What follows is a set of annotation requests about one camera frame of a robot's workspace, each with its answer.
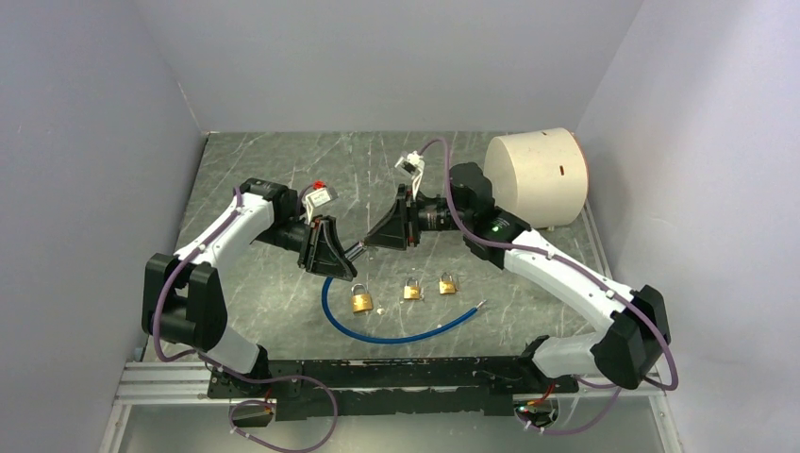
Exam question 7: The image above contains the cream cylindrical container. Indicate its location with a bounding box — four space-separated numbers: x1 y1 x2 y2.
483 127 589 229

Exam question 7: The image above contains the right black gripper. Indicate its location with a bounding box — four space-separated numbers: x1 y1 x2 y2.
365 183 472 249

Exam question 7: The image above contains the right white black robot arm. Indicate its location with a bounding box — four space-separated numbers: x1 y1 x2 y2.
364 162 671 392

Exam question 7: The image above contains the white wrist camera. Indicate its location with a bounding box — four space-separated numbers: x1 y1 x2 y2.
394 151 425 195
300 180 339 224

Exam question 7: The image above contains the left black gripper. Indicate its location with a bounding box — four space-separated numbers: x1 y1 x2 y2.
256 215 357 281

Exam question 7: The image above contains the blue cable with connectors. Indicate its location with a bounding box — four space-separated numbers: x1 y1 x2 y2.
321 240 489 346

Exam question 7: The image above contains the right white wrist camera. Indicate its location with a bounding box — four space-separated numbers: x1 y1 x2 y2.
394 151 425 195

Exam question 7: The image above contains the brass padlock with key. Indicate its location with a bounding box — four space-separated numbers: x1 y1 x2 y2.
403 277 425 301

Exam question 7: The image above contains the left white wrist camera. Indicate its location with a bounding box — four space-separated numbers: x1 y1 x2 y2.
300 180 339 224

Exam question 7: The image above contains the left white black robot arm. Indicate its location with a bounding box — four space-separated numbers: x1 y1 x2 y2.
142 178 357 396

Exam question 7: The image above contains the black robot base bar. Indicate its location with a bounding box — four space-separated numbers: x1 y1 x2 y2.
207 355 579 421

